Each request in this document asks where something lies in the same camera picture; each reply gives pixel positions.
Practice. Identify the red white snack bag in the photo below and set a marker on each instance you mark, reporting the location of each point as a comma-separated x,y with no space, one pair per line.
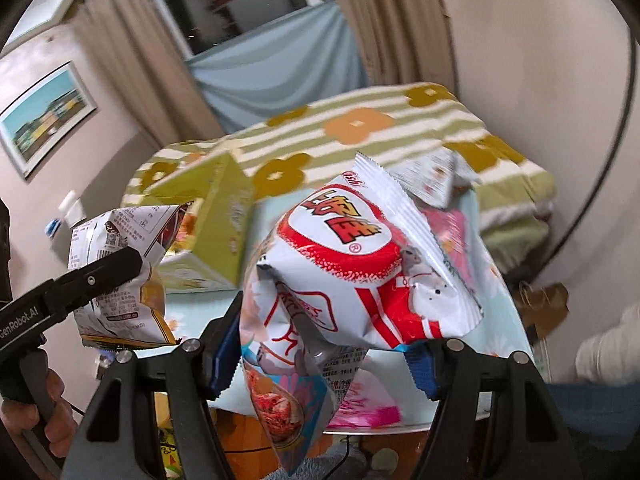
350,240

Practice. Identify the brown paper bag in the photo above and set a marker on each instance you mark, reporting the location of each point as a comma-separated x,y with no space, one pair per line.
547,305

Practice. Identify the light blue daisy tablecloth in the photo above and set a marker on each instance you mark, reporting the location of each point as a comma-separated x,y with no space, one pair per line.
500,320

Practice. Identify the green cardboard box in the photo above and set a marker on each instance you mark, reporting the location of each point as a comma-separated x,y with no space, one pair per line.
220,200

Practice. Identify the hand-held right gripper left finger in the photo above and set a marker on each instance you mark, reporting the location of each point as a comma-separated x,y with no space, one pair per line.
224,360

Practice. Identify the yellow white snack packet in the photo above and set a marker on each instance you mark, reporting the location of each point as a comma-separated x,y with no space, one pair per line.
125,225

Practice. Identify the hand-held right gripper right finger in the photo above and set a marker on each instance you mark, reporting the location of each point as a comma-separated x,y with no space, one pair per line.
420,372

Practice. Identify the framed wall picture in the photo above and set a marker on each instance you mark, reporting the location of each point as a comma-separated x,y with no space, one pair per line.
45,115

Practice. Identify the person's left hand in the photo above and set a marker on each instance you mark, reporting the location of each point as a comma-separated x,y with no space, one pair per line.
56,420

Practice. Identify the silver white snack packet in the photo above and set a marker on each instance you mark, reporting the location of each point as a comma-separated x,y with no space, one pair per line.
430,180

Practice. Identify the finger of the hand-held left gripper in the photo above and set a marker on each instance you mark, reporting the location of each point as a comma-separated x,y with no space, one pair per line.
95,280

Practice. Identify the grey rug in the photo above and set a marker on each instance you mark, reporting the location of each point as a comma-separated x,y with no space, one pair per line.
360,467

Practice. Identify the striped flower blanket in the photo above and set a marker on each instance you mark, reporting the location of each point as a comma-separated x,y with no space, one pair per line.
350,125

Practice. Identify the pink snack packet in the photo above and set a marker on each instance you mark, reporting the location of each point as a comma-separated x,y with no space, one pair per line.
450,240
367,410

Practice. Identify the beige curtain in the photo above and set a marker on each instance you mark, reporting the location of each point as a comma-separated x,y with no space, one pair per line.
400,20
135,60

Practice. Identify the white fleece garment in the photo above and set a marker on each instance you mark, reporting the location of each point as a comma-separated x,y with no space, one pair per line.
607,350

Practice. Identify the light blue cloth curtain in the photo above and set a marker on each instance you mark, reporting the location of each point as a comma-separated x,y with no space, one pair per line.
280,60

